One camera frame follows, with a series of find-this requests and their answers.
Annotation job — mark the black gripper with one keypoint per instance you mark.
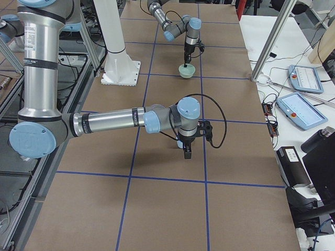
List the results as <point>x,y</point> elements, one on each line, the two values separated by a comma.
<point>187,49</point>
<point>186,141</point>

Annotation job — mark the green ceramic bowl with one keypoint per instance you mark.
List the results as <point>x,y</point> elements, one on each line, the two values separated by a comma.
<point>187,72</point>

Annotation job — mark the light blue plastic cup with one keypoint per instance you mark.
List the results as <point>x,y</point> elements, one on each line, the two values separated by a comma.
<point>180,144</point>

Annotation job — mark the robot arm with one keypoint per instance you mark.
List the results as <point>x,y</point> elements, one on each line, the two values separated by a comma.
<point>189,25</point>
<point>42,127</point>

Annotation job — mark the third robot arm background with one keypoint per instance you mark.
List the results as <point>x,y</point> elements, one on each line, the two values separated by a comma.
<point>11,27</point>

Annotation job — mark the black water bottle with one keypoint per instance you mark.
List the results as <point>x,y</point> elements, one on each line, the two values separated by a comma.
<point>316,139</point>

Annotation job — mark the orange black usb hub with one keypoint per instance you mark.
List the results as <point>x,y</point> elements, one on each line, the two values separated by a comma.
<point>271,119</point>

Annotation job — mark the black box with white label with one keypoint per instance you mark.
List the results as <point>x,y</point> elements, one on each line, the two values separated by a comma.
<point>291,167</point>

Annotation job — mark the lower teach pendant tablet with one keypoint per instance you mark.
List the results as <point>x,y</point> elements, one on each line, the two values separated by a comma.
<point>300,111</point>

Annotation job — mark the teach pendant tablet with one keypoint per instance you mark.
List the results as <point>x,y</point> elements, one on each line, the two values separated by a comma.
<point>300,111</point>
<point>305,79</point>

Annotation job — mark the upper teach pendant tablet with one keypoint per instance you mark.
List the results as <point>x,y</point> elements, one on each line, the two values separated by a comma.
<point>305,79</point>

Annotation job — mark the thin metal rod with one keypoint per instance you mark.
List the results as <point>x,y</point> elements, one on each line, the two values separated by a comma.
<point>322,101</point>

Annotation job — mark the black monitor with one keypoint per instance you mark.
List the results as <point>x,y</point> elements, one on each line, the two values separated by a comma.
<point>319,164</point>

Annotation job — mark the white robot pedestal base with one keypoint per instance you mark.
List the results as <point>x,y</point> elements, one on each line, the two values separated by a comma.
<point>119,68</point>

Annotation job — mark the silver aluminium frame post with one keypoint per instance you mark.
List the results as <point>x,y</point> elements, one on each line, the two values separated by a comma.
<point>273,36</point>

